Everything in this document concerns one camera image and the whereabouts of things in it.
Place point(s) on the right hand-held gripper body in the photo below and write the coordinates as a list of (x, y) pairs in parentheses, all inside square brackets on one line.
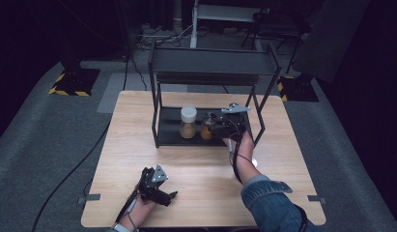
[(231, 127)]

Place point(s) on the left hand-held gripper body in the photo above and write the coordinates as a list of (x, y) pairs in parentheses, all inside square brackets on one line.
[(151, 182)]

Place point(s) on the short metal-lid jar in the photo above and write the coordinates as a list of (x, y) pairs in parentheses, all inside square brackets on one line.
[(205, 130)]

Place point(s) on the tall white-lid jar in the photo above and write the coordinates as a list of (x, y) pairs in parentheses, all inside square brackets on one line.
[(188, 124)]

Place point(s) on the black two-tier metal shelf rack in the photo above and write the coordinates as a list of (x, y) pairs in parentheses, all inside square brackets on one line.
[(173, 129)]

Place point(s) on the person's left hand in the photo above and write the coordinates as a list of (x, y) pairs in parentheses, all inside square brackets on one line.
[(144, 204)]

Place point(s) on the person's right hand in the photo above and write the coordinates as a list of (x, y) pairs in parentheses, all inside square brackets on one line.
[(244, 146)]

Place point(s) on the dark round table grommet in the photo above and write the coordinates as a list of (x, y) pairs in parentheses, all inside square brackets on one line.
[(233, 104)]

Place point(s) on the grey table clamp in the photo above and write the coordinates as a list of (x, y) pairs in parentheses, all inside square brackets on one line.
[(90, 197), (317, 199)]

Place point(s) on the yellow-black striped stand base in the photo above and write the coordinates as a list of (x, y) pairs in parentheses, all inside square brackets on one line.
[(75, 82), (299, 90)]

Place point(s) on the light grey floor mat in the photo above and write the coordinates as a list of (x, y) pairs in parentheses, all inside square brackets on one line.
[(112, 93)]

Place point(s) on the black chair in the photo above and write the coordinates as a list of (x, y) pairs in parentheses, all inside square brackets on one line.
[(276, 25)]

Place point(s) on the grey panel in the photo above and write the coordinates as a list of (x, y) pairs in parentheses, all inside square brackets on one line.
[(331, 35)]

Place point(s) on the white desk frame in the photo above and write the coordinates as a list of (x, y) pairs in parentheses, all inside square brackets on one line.
[(218, 13)]

